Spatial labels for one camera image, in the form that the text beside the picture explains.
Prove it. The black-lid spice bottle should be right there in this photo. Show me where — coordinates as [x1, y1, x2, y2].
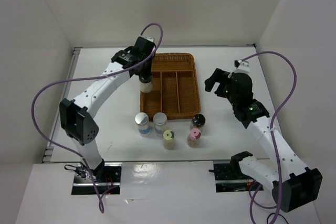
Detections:
[190, 113, 206, 131]
[139, 76, 153, 93]

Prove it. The pink-lid spice bottle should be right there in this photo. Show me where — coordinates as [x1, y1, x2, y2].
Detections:
[187, 128, 202, 148]

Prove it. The silver-lid blue-label bottle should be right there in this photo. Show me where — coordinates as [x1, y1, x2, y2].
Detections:
[153, 112, 167, 136]
[135, 112, 151, 137]

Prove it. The yellow-lid spice bottle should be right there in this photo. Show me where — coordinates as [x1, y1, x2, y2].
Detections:
[163, 130, 175, 150]

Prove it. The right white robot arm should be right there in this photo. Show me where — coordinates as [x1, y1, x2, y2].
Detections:
[205, 68, 322, 212]

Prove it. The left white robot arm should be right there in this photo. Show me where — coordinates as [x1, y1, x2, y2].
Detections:
[59, 36, 156, 182]

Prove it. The brown wicker divided tray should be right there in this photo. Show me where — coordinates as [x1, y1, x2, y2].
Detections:
[140, 53, 201, 120]

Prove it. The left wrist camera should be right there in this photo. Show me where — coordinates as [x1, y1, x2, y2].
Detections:
[143, 36, 155, 43]

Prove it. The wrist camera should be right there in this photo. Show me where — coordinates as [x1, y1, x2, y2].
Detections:
[143, 36, 155, 43]
[234, 60, 250, 74]

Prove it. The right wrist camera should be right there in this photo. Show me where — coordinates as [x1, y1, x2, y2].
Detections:
[234, 60, 250, 74]

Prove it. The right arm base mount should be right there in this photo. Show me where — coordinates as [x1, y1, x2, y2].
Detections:
[208, 161, 258, 193]

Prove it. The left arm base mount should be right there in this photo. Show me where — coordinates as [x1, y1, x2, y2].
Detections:
[64, 162, 122, 195]

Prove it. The thin black cable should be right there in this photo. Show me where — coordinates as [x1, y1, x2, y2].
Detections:
[267, 212, 289, 224]

